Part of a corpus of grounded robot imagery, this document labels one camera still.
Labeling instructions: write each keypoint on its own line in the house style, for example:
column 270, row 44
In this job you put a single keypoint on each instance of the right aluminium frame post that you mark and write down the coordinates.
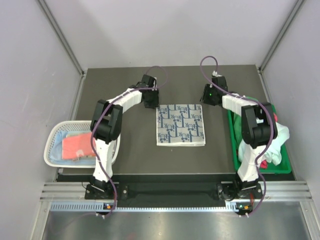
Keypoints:
column 298, row 5

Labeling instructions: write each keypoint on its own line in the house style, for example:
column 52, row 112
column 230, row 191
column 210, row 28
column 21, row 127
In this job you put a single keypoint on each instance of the white mint towel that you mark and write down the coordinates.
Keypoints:
column 273, row 153

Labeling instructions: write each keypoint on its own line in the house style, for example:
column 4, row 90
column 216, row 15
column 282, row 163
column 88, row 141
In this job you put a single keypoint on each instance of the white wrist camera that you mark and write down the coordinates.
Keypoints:
column 153, row 82
column 215, row 74

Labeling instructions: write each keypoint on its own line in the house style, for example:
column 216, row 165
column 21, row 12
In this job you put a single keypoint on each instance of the left aluminium frame post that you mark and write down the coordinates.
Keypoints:
column 60, row 35

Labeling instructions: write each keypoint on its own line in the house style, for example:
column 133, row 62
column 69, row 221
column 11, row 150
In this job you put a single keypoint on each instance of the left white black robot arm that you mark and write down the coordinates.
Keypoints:
column 106, row 127

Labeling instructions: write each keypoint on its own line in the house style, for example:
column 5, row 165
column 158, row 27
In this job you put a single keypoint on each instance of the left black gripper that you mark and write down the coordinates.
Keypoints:
column 155, row 103

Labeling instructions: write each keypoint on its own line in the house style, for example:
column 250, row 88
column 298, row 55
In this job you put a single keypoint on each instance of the pink bunny towel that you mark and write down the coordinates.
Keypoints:
column 77, row 146

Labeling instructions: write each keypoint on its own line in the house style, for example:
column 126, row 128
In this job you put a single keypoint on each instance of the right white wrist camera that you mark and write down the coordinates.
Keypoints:
column 215, row 74

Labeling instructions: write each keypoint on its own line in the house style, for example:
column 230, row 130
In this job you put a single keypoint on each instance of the aluminium frame post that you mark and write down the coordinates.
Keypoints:
column 60, row 35
column 298, row 5

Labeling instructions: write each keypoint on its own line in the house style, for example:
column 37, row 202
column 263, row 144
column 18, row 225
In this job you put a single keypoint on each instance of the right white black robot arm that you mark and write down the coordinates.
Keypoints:
column 258, row 129

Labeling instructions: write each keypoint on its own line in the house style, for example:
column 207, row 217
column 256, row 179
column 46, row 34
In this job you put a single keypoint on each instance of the grey slotted cable duct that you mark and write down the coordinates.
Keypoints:
column 102, row 207

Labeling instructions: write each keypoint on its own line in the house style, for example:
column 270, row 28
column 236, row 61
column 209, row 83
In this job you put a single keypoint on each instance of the white perforated plastic basket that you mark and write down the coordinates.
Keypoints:
column 53, row 148

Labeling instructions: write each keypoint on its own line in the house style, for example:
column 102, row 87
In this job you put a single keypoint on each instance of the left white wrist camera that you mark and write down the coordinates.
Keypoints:
column 153, row 82

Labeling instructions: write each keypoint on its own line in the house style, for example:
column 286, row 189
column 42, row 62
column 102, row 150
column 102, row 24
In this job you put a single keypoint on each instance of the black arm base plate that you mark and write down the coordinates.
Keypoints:
column 178, row 194

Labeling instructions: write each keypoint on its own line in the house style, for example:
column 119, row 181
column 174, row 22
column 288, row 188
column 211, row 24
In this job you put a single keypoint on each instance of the blue white patterned towel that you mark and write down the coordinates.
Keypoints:
column 180, row 125

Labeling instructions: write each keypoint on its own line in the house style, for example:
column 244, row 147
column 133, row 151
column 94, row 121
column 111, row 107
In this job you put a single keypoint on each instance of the green plastic bin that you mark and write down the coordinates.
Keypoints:
column 238, row 153

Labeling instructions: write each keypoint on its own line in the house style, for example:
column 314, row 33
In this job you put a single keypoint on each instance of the cream lettered folded towel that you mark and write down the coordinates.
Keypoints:
column 73, row 134

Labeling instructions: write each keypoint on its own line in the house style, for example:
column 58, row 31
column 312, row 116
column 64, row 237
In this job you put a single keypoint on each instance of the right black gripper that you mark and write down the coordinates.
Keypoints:
column 204, row 99

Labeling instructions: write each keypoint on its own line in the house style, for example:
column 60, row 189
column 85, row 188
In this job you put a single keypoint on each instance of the green towel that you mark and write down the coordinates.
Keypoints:
column 237, row 128

